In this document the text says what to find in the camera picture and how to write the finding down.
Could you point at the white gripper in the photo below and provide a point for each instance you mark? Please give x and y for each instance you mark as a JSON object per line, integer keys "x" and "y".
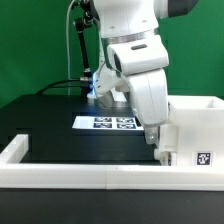
{"x": 148, "y": 100}

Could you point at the white drawer box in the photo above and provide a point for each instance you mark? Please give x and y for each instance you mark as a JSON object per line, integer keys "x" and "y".
{"x": 165, "y": 158}
{"x": 168, "y": 138}

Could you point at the white drawer cabinet frame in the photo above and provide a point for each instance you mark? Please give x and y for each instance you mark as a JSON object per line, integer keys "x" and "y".
{"x": 200, "y": 136}

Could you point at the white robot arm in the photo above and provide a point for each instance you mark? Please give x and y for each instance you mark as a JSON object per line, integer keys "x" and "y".
{"x": 121, "y": 21}

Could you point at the marker tag sheet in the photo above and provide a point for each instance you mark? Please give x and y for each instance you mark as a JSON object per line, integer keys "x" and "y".
{"x": 106, "y": 123}

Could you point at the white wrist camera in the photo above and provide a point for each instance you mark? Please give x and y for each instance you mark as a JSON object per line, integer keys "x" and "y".
{"x": 138, "y": 56}

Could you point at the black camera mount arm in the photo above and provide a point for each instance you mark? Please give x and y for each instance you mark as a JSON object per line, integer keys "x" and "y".
{"x": 82, "y": 23}

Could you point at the white U-shaped fence frame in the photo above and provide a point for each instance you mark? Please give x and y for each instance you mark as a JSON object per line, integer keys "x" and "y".
{"x": 14, "y": 173}

